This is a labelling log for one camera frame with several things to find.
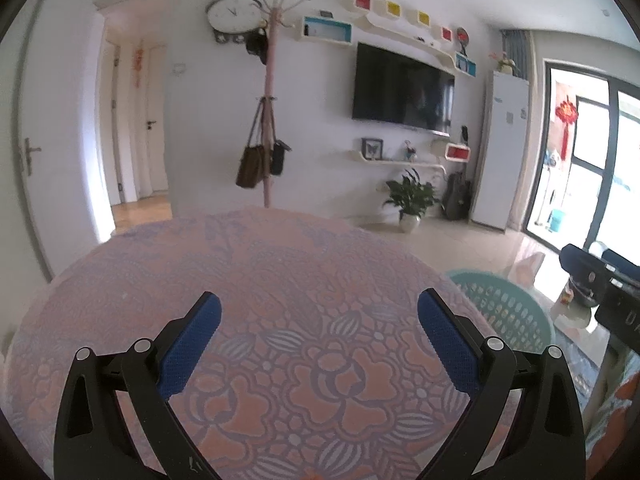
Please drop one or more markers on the small shelf figurine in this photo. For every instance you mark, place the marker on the small shelf figurine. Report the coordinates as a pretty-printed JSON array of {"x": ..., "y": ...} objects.
[{"x": 411, "y": 151}]

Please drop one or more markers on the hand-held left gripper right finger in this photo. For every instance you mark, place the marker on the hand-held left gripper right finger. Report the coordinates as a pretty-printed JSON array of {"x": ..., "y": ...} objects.
[{"x": 447, "y": 340}]

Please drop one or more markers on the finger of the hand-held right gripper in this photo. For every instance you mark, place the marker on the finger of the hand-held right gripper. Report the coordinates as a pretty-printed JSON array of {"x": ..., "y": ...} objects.
[
  {"x": 625, "y": 267},
  {"x": 582, "y": 267}
]

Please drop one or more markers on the red oblong wall cubby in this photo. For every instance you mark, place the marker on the red oblong wall cubby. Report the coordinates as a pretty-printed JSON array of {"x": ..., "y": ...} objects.
[{"x": 456, "y": 153}]

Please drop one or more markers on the wall-mounted television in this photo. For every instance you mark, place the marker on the wall-mounted television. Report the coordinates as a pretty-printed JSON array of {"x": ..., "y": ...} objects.
[{"x": 400, "y": 85}]

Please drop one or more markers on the pink coat rack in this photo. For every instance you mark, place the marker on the pink coat rack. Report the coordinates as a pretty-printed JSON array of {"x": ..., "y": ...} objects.
[{"x": 270, "y": 85}]

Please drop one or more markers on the floral tablecloth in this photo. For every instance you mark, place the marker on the floral tablecloth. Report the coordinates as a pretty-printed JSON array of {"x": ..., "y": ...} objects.
[{"x": 300, "y": 270}]

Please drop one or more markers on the black picture frame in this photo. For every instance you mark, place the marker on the black picture frame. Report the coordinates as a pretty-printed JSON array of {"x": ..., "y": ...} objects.
[{"x": 372, "y": 149}]

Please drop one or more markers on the black cap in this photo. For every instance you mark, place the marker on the black cap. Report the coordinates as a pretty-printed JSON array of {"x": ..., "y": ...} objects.
[{"x": 257, "y": 45}]

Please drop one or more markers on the red hallway wall ornament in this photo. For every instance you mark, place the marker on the red hallway wall ornament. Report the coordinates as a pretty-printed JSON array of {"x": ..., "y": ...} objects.
[{"x": 138, "y": 62}]

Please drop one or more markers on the blue patterned mat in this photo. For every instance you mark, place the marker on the blue patterned mat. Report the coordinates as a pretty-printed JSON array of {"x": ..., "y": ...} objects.
[{"x": 590, "y": 370}]

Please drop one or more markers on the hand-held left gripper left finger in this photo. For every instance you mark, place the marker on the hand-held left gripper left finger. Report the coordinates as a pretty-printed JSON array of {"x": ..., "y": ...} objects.
[{"x": 192, "y": 340}]

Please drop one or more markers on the tall white refrigerator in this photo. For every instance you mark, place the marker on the tall white refrigerator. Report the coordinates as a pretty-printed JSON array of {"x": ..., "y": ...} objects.
[{"x": 500, "y": 160}]

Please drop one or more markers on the brown hanging bag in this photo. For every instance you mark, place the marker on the brown hanging bag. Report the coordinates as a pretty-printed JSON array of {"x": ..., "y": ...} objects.
[{"x": 250, "y": 167}]

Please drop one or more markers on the potted green plant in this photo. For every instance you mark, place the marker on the potted green plant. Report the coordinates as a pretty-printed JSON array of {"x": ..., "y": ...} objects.
[{"x": 410, "y": 197}]

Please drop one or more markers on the white curved wall shelf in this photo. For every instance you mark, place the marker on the white curved wall shelf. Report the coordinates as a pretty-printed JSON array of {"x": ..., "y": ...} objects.
[{"x": 400, "y": 34}]

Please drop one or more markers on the teal plastic basket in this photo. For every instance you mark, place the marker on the teal plastic basket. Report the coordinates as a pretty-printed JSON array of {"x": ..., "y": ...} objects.
[{"x": 500, "y": 305}]

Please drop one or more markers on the white low wall shelf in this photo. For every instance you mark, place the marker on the white low wall shelf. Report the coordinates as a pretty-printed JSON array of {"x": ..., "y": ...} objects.
[{"x": 395, "y": 162}]

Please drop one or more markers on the glass sliding door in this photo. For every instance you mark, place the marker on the glass sliding door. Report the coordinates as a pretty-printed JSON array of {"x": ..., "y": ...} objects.
[{"x": 607, "y": 160}]

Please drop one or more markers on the red knot ornament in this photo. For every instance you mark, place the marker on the red knot ornament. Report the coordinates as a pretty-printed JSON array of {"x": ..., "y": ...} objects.
[{"x": 566, "y": 115}]

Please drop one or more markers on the round wall clock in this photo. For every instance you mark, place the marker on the round wall clock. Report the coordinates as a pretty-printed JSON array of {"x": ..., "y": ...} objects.
[{"x": 232, "y": 10}]

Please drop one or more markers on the yellow wall cubby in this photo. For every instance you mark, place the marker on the yellow wall cubby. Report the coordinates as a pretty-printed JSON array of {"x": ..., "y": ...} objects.
[
  {"x": 394, "y": 8},
  {"x": 423, "y": 18}
]

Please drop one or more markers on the wide blue wall cubby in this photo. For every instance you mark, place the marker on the wide blue wall cubby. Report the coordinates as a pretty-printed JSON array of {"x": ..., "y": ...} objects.
[{"x": 325, "y": 30}]

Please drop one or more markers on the grey curtain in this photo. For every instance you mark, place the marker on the grey curtain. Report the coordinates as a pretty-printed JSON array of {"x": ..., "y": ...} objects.
[{"x": 517, "y": 50}]

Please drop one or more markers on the white room door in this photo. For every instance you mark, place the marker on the white room door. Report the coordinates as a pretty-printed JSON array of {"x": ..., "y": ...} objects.
[{"x": 60, "y": 135}]

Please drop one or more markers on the white hallway door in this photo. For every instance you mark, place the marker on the white hallway door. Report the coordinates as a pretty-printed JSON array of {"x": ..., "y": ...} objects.
[{"x": 152, "y": 160}]

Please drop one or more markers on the red round fan ornament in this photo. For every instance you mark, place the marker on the red round fan ornament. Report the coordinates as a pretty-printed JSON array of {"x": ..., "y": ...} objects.
[{"x": 463, "y": 37}]

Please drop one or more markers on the black hanging bag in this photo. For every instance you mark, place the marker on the black hanging bag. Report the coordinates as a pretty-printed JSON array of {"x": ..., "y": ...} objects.
[{"x": 277, "y": 157}]

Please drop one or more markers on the black guitar bag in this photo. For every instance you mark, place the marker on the black guitar bag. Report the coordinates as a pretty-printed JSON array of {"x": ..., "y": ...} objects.
[{"x": 456, "y": 200}]

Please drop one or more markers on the flower vase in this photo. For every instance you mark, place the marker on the flower vase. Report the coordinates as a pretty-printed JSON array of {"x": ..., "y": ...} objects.
[{"x": 506, "y": 62}]

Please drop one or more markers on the small blue wall cubby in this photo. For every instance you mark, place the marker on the small blue wall cubby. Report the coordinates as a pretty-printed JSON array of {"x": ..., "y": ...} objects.
[{"x": 465, "y": 66}]

